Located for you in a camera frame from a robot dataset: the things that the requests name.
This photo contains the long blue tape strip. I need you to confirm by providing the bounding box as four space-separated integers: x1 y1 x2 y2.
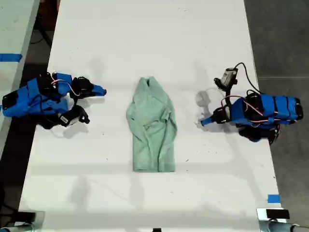
0 53 23 62

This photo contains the black clamp on white bracket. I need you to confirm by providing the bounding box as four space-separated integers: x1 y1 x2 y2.
256 208 290 221

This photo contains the grey metal pipe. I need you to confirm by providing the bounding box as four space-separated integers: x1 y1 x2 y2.
259 220 309 232
0 223 42 232

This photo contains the thin black floor cable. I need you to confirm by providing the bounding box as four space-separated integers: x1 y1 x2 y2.
30 23 53 48

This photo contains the black camera box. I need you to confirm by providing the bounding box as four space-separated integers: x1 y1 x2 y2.
221 68 239 86
57 111 82 128

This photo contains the black camera stalk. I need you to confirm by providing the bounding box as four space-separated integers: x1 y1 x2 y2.
73 105 91 124
214 77 236 100

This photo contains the pale green t-shirt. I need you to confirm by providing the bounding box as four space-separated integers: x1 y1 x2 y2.
126 76 178 173

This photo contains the white side table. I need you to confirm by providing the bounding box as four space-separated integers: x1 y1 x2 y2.
0 0 41 158

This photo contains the black camera cable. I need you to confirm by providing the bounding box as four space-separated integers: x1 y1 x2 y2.
235 62 263 95
36 119 61 132

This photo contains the black clamp on grey bracket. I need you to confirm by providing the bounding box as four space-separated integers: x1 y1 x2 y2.
14 211 46 225

